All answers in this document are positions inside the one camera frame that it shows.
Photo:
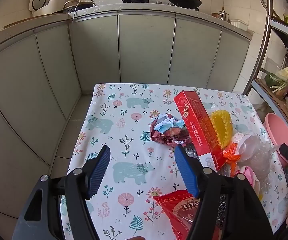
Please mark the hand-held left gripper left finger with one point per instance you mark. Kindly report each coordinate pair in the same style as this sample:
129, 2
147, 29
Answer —
100, 172

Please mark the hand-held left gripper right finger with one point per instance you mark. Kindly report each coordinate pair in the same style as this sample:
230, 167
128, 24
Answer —
187, 172

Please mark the pink plastic bucket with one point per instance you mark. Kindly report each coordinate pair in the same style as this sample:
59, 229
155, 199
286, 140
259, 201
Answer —
279, 132

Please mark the red snack packet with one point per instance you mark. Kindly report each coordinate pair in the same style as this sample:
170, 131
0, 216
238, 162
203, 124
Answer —
174, 210

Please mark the orange plastic wrapper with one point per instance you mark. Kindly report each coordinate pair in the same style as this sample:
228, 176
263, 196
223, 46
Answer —
231, 155

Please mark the foil wrapper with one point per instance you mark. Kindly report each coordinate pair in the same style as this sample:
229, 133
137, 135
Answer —
166, 130

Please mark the red cardboard box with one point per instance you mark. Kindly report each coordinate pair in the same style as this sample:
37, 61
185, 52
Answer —
199, 125

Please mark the steel wool scrubber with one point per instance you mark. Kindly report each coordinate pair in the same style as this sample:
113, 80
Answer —
222, 210

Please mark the yellow mesh sponge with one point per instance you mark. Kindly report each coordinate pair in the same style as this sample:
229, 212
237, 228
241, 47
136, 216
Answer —
221, 127

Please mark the cardboard shelf liner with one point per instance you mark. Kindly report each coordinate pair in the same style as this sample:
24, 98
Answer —
279, 105

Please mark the floral bear tablecloth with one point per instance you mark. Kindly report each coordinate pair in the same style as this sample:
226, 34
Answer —
134, 135

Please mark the glass bowl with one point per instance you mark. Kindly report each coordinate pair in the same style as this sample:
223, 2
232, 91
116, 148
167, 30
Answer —
284, 93

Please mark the scallions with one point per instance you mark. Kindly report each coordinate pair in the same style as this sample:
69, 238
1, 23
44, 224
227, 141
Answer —
281, 85

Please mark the green pepper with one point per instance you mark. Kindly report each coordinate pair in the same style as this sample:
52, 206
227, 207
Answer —
269, 80

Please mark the cauliflower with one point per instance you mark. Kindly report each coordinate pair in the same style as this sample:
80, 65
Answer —
286, 73

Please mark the grey-green kitchen cabinet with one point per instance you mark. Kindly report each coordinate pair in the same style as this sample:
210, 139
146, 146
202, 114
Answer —
146, 50

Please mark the white plastic tray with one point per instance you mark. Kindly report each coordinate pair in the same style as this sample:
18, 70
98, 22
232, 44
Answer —
240, 24

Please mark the metal storage rack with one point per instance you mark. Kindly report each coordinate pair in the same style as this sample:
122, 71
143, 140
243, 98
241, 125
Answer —
269, 0

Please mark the steel kettle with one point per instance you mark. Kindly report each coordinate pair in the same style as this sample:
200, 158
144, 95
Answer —
224, 16

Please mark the black electric cooker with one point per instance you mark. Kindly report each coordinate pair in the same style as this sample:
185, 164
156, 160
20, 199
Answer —
80, 5

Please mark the gas stove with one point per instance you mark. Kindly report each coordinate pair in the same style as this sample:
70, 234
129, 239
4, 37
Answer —
159, 3

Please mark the white rice cooker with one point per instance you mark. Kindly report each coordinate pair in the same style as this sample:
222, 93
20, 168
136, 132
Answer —
46, 5

